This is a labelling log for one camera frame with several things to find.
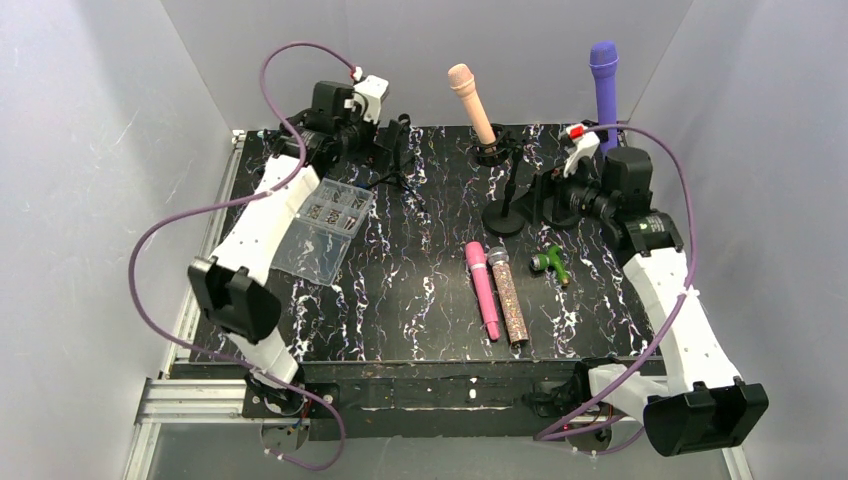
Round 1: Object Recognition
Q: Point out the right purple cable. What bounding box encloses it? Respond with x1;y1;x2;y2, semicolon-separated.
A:
533;123;700;456

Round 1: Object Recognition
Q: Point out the small black shock-mount tripod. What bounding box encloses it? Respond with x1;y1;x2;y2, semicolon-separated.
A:
258;109;321;160

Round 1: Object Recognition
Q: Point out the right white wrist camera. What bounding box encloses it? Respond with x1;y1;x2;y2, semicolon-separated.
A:
558;122;610;178

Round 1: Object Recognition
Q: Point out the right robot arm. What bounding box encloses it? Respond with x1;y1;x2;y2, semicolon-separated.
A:
524;147;769;457

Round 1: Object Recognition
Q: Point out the black round-base shock-mount stand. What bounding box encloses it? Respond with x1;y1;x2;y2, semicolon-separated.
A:
471;124;526;238

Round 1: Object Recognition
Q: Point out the black round-base clip stand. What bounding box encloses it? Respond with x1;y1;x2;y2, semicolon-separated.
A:
542;193;582;230

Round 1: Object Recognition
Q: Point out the clear plastic screw box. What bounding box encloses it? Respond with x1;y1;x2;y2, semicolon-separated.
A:
271;179;375;286

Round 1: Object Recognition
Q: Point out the tall black tripod stand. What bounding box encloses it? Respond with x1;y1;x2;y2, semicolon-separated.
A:
365;113;427;213

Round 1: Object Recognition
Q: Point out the purple cable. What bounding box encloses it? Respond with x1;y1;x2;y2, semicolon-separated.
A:
533;123;700;456
127;41;366;472

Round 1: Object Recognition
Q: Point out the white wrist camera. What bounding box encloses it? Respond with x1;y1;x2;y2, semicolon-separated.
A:
558;122;610;178
351;66;390;125

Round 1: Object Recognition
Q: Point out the purple microphone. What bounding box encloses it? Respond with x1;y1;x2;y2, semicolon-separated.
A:
588;41;619;125

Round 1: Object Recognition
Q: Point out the rhinestone glitter microphone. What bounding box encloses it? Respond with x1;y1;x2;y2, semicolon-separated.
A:
486;247;529;346

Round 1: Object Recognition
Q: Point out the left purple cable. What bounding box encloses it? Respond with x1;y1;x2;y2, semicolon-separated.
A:
127;41;366;472

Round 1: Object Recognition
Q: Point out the aluminium frame rail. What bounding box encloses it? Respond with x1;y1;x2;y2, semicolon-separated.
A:
122;129;753;480

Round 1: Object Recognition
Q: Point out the green plastic tool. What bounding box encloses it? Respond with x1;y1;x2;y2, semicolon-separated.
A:
530;245;571;288

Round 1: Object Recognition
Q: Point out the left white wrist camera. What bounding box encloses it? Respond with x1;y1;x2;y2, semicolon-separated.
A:
351;66;390;125

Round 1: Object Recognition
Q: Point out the pink microphone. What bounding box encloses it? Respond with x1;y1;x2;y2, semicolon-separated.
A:
464;241;501;341

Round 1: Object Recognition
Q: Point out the peach microphone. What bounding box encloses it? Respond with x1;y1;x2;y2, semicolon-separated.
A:
448;63;496;145

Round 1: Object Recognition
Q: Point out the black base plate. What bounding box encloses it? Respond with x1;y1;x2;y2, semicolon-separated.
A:
221;357;647;442

